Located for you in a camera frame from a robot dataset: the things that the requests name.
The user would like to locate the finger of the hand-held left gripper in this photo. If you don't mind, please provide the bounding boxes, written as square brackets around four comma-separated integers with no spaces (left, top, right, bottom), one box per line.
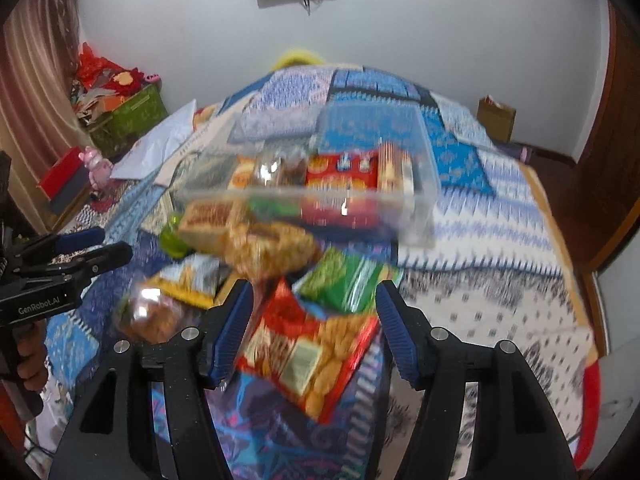
[20,227,107,261]
[47,241,135,281]

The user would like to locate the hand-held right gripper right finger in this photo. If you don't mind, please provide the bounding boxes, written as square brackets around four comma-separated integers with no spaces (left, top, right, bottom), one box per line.
[375,280,592,480]

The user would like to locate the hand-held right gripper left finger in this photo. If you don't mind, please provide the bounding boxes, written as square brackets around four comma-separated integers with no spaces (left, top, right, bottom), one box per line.
[48,278,255,480]

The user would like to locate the green snack packet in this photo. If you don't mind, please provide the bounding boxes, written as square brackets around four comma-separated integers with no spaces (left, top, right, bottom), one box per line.
[292,247,402,314]

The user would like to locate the red biscuit snack bag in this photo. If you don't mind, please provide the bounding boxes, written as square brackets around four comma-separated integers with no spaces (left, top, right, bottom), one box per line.
[235,277,381,422]

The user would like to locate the clear bag of yellow crackers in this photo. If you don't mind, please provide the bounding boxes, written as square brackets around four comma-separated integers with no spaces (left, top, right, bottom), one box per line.
[220,222,322,281]

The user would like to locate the clear plastic storage box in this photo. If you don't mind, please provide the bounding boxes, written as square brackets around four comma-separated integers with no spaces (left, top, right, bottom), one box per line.
[172,99,442,248]

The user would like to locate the clear bag of brown snacks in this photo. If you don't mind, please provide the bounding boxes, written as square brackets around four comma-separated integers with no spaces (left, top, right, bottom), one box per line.
[113,282,197,343]

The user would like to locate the person's left hand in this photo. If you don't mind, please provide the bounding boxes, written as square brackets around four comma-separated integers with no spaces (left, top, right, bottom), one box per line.
[15,318,50,392]

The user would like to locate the yellow and silver snack packet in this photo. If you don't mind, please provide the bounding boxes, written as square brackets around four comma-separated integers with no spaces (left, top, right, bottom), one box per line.
[145,253,232,310]

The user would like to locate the pink plush toy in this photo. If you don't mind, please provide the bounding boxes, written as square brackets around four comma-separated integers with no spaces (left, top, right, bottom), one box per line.
[80,146,115,192]

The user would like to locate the tan wafer packet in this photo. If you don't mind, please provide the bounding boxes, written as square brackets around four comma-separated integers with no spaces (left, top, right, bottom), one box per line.
[178,199,251,256]

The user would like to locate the white plastic bag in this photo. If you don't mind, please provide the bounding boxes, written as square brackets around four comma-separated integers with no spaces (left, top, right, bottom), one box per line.
[109,99,198,181]

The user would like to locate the green plastic crate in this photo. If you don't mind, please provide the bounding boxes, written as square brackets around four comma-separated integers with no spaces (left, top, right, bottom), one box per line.
[88,83,169,158]

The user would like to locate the brown curtain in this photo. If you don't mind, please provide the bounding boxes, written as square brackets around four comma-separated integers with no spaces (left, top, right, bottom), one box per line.
[0,0,96,241]

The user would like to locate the red snack box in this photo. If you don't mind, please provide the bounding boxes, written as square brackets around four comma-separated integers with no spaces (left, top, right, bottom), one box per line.
[300,152,381,226]

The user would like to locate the striped biscuit packet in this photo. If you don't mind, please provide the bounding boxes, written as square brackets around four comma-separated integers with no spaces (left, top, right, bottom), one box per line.
[376,142,415,196]

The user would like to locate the clear bag of dark nuts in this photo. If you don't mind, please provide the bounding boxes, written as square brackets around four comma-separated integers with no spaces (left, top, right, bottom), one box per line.
[254,152,309,189]

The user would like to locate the brown paper bag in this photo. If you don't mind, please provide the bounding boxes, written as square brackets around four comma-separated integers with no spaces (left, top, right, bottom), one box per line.
[476,95,517,143]

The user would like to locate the yellow round object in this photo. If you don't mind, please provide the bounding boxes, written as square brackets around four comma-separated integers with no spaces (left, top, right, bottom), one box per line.
[271,49,323,70]

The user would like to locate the wooden door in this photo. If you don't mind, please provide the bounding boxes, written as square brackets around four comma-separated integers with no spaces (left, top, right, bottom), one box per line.
[560,0,640,271]

